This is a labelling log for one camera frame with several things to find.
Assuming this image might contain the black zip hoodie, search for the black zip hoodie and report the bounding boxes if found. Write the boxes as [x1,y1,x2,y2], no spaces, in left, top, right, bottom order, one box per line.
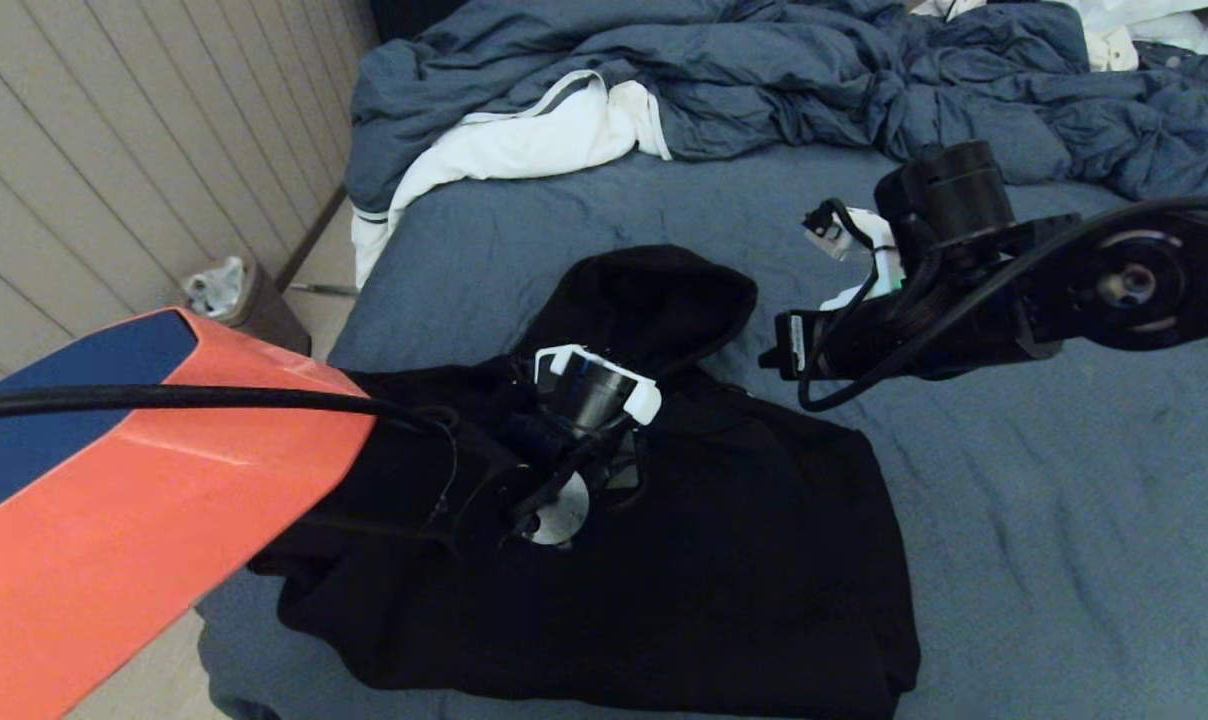
[249,245,922,720]

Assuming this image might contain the rumpled blue duvet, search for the rumpled blue duvet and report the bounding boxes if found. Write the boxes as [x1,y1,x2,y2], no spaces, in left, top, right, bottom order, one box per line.
[347,0,1208,221]

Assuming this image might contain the blue bed sheet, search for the blue bed sheet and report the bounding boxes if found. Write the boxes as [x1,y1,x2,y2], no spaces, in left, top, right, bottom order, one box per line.
[192,145,1208,720]

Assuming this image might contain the white garment with grey stripe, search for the white garment with grey stripe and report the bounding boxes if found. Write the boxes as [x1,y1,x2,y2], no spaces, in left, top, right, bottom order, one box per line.
[352,70,673,289]

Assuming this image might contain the cream rumpled garment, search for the cream rumpled garment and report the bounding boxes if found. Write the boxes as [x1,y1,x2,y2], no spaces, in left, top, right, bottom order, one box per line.
[912,0,1140,71]

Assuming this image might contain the white pillow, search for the white pillow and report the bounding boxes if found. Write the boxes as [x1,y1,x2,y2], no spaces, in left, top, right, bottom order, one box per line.
[1064,0,1208,56]

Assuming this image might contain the black headboard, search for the black headboard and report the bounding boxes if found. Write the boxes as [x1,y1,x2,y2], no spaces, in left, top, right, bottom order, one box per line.
[369,0,477,46]

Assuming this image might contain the beige trash bin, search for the beige trash bin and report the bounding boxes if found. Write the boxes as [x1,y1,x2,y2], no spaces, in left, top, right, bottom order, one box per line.
[179,255,313,359]

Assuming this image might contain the clear plastic bin bag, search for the clear plastic bin bag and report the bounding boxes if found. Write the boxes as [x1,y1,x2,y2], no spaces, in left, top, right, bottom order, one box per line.
[182,255,247,319]

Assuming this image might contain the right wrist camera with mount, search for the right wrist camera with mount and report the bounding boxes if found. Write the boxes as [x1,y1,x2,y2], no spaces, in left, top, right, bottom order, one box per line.
[802,200,907,311]

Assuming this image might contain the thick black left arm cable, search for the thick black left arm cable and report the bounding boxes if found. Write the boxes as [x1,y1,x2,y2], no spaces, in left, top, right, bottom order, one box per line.
[0,385,455,436]

